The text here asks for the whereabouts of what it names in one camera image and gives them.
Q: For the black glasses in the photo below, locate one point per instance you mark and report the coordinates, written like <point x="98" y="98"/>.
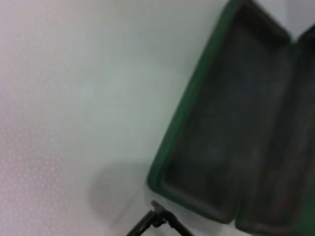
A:
<point x="157" y="211"/>

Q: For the green glasses case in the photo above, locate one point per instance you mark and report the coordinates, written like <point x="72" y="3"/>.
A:
<point x="233" y="123"/>

